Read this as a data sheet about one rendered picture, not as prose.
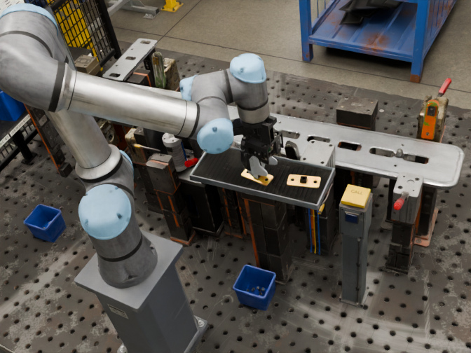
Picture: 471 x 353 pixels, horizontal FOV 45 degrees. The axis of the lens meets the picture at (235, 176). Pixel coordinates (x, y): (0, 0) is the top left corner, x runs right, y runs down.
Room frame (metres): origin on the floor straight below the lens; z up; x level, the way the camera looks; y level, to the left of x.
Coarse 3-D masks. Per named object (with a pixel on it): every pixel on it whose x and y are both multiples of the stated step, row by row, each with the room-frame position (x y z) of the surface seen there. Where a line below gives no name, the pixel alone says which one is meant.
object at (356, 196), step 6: (348, 186) 0.97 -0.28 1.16; (354, 186) 0.96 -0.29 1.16; (348, 192) 0.95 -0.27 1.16; (354, 192) 0.94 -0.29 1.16; (360, 192) 0.94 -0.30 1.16; (366, 192) 0.94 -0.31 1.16; (342, 198) 0.93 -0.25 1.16; (348, 198) 0.93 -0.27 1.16; (354, 198) 0.92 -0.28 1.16; (360, 198) 0.92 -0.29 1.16; (366, 198) 0.92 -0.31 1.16; (348, 204) 0.92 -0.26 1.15; (354, 204) 0.91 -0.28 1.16; (360, 204) 0.90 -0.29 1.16
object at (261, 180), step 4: (244, 172) 1.09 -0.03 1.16; (244, 176) 1.07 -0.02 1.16; (248, 176) 1.07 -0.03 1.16; (252, 176) 1.06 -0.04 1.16; (260, 176) 1.06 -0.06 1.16; (264, 176) 1.06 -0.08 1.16; (268, 176) 1.05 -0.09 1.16; (272, 176) 1.05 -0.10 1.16; (252, 180) 1.05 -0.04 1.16; (256, 180) 1.05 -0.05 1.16; (260, 180) 1.05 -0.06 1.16; (264, 180) 1.04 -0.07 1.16; (268, 180) 1.04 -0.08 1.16; (264, 184) 1.03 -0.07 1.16
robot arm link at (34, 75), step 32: (0, 64) 0.91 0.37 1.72; (32, 64) 0.90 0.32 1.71; (64, 64) 0.93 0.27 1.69; (32, 96) 0.87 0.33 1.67; (64, 96) 0.88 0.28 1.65; (96, 96) 0.89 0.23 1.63; (128, 96) 0.90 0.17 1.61; (160, 96) 0.92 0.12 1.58; (160, 128) 0.89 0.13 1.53; (192, 128) 0.89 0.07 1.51; (224, 128) 0.87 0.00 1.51
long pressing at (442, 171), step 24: (288, 120) 1.46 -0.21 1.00; (312, 120) 1.44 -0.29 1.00; (336, 144) 1.30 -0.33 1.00; (360, 144) 1.28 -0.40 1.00; (384, 144) 1.25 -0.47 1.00; (408, 144) 1.23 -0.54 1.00; (432, 144) 1.21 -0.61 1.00; (360, 168) 1.17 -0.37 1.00; (384, 168) 1.15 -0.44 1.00; (408, 168) 1.14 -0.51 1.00; (432, 168) 1.12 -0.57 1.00; (456, 168) 1.10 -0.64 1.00
